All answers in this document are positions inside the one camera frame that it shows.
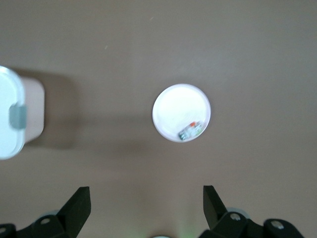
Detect white red green switch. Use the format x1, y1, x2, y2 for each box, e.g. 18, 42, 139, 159
178, 120, 205, 141

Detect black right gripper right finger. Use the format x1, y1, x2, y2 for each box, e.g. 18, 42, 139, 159
199, 185, 304, 238

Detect brown table mat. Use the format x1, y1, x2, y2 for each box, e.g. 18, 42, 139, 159
0, 0, 317, 238

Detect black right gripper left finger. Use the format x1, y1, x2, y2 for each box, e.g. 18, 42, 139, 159
0, 186, 92, 238

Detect pink round plate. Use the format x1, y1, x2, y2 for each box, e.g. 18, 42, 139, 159
152, 83, 212, 143

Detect white lunch box grey latches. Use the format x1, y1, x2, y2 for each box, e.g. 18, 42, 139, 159
0, 65, 46, 160

